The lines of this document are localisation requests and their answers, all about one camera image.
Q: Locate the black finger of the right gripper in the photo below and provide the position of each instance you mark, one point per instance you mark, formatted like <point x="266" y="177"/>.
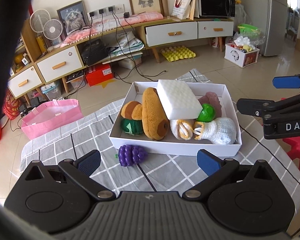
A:
<point x="260" y="108"/>

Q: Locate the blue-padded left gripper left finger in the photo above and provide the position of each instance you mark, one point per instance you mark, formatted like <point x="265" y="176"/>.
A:
<point x="79" y="172"/>

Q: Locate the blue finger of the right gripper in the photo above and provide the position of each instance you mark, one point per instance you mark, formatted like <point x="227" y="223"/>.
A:
<point x="288" y="82"/>

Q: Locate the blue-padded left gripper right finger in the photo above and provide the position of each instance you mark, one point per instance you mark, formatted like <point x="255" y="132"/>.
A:
<point x="218" y="172"/>

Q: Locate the white knit glove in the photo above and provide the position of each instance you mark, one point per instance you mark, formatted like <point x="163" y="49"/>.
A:
<point x="221" y="131"/>

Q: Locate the purple toy grapes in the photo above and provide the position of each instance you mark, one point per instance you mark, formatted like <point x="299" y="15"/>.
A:
<point x="130" y="155"/>

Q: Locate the white yellow-cuff glove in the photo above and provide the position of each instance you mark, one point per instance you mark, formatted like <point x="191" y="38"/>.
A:
<point x="182" y="129"/>

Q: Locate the green yellow toy corn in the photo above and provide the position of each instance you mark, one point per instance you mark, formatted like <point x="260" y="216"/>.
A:
<point x="207" y="114"/>

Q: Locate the dark green felt plush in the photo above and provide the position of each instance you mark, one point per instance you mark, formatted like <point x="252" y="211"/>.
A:
<point x="132" y="127"/>

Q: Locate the mauve towel cloth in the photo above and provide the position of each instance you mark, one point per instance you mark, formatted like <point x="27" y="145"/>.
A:
<point x="212" y="99"/>

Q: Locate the brown plush animal toy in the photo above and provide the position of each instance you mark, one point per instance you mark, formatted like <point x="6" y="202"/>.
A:
<point x="150" y="111"/>

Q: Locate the white sponge block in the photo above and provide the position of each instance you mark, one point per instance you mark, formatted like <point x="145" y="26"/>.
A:
<point x="178" y="100"/>

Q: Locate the white toy carton box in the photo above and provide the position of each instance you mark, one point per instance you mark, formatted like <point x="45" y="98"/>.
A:
<point x="239" y="57"/>

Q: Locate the grey checked tablecloth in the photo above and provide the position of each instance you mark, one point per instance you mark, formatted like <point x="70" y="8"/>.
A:
<point x="159" y="171"/>

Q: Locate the white cardboard box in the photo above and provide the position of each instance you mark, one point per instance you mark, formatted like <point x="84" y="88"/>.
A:
<point x="171" y="145"/>

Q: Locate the pink shopping bag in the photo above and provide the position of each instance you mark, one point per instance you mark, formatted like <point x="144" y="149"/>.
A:
<point x="49" y="116"/>

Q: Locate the green plastic basket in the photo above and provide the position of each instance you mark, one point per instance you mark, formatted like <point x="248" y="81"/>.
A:
<point x="248" y="30"/>

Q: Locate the silver refrigerator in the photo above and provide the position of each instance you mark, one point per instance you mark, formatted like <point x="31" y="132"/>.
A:
<point x="270" y="16"/>

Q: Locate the clear storage bin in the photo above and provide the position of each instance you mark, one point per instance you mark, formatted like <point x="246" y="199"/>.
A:
<point x="52" y="90"/>

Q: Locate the red shoe box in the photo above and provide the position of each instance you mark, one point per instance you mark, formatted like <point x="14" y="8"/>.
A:
<point x="99" y="74"/>

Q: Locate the black microwave oven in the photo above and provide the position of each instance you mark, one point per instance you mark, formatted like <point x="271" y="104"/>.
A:
<point x="217" y="8"/>

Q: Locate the wooden white TV cabinet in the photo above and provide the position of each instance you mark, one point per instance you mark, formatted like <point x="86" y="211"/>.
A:
<point x="122" y="41"/>

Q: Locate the yellow egg tray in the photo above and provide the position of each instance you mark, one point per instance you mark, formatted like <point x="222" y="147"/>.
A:
<point x="176" y="53"/>

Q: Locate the black printer device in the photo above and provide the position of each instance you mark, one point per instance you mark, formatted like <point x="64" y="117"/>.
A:
<point x="93" y="51"/>

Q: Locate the white desk fan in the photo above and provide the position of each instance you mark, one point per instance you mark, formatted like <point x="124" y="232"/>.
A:
<point x="52" y="30"/>
<point x="38" y="20"/>

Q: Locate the pink cushion mat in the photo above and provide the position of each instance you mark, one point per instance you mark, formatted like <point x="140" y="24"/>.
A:
<point x="107" y="25"/>

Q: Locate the framed cat picture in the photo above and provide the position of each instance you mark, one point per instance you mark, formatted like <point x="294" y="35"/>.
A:
<point x="73" y="17"/>

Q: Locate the white red-handle tote bag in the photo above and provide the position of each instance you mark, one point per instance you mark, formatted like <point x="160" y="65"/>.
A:
<point x="182" y="9"/>

